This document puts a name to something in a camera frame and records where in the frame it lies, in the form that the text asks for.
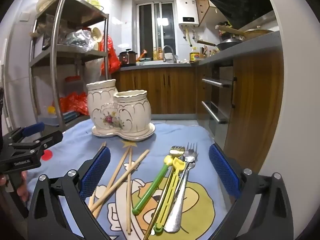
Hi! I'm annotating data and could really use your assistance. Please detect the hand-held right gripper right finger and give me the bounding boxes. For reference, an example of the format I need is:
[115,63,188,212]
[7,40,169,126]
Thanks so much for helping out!
[209,143,294,240]

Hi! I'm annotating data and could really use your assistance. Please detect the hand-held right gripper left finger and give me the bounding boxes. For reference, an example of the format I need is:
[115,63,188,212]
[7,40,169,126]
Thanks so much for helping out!
[27,146,112,240]

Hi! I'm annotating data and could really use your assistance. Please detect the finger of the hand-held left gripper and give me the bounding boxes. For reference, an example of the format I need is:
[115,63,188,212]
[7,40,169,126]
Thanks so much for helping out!
[3,122,46,143]
[8,130,64,157]

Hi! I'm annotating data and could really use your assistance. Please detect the silver metal fork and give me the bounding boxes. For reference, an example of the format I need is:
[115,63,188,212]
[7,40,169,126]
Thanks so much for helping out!
[175,142,198,200]

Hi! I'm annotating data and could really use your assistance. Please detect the green-handled tulip spoon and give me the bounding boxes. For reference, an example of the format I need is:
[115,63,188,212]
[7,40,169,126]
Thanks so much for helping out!
[132,155,173,215]

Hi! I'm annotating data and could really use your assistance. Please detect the cream floral ceramic utensil holder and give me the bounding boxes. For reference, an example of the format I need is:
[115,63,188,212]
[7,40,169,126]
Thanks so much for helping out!
[86,79,152,133]

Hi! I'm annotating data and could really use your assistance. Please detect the silver fork hammered handle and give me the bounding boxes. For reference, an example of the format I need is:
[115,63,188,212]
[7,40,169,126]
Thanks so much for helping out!
[164,142,198,233]

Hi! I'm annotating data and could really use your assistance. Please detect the person's left hand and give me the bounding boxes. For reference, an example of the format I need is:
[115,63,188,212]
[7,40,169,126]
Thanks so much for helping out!
[0,171,30,203]

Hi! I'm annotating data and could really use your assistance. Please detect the plastic container yellow cap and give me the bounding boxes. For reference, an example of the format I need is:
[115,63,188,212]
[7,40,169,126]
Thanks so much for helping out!
[41,106,59,127]

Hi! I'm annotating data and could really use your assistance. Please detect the blue cartoon printed cloth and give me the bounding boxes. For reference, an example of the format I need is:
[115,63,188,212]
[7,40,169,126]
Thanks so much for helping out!
[26,119,234,240]

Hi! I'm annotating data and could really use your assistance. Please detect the crumpled red plastic bag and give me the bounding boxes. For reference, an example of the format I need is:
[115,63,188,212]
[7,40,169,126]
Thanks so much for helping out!
[59,91,89,115]

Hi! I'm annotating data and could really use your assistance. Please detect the red-lidded plastic box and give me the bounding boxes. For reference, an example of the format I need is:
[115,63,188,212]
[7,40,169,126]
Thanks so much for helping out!
[64,76,83,98]

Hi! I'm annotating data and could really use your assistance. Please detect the cream ceramic holder tray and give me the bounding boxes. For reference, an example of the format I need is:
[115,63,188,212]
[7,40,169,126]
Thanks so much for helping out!
[91,122,156,140]

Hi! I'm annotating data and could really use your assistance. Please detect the stainless built-in drawer unit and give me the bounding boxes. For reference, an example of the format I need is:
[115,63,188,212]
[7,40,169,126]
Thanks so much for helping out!
[201,65,234,143]

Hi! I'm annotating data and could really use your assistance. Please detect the wooden base cabinets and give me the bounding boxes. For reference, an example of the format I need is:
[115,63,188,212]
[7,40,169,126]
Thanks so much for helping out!
[111,50,284,174]

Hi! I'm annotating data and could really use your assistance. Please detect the white hanging bag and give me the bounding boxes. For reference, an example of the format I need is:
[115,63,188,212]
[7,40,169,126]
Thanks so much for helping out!
[84,57,103,85]

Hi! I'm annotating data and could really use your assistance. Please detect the metal shelf rack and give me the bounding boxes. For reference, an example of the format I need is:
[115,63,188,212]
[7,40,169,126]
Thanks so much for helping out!
[27,0,110,133]

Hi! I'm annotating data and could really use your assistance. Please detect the clear crumpled plastic bag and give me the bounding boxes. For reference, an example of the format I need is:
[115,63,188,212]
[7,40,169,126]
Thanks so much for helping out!
[65,29,95,52]

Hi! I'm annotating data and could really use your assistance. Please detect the hanging red plastic bag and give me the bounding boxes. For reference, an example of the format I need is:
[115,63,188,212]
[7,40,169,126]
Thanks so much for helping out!
[100,34,122,75]

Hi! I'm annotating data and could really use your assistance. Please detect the dark pressure cooker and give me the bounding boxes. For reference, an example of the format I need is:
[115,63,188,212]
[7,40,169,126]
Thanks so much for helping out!
[119,49,138,67]

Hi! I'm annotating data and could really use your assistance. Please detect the cream plastic colander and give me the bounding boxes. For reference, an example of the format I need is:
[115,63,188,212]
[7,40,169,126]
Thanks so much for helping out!
[91,27,103,43]

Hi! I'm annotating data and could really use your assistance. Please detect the yellow oil bottle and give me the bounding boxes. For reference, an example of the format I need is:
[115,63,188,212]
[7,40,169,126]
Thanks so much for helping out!
[189,46,200,62]

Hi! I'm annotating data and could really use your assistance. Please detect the grey kitchen countertop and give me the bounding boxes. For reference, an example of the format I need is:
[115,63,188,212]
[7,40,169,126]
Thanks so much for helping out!
[120,30,282,72]

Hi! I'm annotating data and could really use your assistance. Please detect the chrome sink faucet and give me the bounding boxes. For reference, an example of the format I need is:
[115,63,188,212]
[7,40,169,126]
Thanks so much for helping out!
[162,45,177,64]

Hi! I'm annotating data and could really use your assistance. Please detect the white covered bowl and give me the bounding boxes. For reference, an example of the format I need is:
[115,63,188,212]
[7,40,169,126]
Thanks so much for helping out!
[36,0,62,13]

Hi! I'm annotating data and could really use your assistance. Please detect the metal pot with lid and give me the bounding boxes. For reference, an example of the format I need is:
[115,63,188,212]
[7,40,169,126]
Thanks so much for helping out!
[244,26,274,40]

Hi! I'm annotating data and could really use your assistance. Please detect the kitchen window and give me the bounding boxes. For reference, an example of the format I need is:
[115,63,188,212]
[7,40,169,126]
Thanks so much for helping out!
[136,2,175,55]

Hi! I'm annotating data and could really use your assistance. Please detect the white water heater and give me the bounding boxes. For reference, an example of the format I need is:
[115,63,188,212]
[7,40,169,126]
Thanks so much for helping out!
[176,0,200,27]

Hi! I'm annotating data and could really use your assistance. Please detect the black range hood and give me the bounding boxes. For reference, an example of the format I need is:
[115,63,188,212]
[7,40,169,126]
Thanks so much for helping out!
[205,0,274,30]

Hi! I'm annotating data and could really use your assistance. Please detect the black wok wooden handle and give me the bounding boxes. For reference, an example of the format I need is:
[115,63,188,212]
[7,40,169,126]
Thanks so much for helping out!
[197,39,244,52]

